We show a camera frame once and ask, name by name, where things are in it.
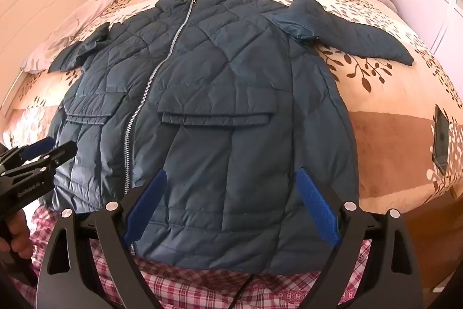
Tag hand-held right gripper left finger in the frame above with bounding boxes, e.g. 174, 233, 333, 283
36, 169, 169, 309

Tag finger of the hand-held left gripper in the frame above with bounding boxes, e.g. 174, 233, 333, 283
34, 140, 78, 173
20, 136, 55, 161

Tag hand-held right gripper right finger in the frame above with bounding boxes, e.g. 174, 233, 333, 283
295, 168, 424, 309

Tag dark teal quilted jacket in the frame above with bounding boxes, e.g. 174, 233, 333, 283
39, 0, 415, 275

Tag person's left hand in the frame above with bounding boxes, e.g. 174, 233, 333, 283
6, 211, 34, 261

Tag person's plaid pajama pants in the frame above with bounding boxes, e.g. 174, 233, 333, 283
11, 206, 367, 309

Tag pale lilac pillow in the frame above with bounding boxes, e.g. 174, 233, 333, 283
23, 0, 126, 74

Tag beige leaf-print blanket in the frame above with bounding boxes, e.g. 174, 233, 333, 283
0, 0, 463, 223

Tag black smartphone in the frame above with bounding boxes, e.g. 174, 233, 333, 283
432, 105, 450, 176

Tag black cable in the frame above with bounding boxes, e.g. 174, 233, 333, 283
231, 273, 254, 309

